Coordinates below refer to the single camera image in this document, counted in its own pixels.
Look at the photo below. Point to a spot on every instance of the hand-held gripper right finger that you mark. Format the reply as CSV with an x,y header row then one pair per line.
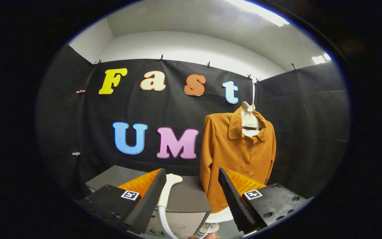
x,y
235,205

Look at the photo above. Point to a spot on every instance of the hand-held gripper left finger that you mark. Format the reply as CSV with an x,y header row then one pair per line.
x,y
148,205

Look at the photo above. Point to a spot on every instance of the orange-brown button shirt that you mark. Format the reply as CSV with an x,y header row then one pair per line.
x,y
230,156

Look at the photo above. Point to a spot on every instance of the white clothes hanger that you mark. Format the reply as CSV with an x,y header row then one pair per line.
x,y
248,118

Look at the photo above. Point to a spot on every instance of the grey cabinet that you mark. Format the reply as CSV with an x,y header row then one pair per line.
x,y
187,196

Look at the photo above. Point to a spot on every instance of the row of black clips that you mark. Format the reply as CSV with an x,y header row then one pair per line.
x,y
161,58

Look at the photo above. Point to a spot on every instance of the small ceiling light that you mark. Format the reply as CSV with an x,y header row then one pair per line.
x,y
320,59

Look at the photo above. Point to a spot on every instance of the long ceiling light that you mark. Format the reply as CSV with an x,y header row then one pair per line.
x,y
264,13

